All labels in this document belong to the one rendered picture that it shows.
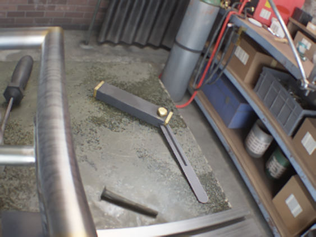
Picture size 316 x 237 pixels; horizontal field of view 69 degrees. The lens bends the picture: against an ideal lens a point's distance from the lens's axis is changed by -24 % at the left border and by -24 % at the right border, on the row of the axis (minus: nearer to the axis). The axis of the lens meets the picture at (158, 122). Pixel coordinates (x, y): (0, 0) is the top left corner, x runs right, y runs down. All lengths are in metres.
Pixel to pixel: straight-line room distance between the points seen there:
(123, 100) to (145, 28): 2.34
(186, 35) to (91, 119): 1.58
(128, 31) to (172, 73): 0.82
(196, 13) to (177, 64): 0.42
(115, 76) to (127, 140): 0.14
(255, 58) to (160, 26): 1.28
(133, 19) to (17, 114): 2.32
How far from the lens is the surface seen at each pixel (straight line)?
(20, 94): 0.34
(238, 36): 1.70
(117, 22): 2.58
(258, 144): 1.76
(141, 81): 0.44
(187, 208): 0.29
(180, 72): 1.98
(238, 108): 1.83
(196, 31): 1.86
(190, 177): 0.31
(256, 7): 2.03
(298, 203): 1.52
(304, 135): 1.45
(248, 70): 1.72
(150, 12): 2.64
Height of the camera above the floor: 1.10
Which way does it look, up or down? 36 degrees down
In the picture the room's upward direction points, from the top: 22 degrees clockwise
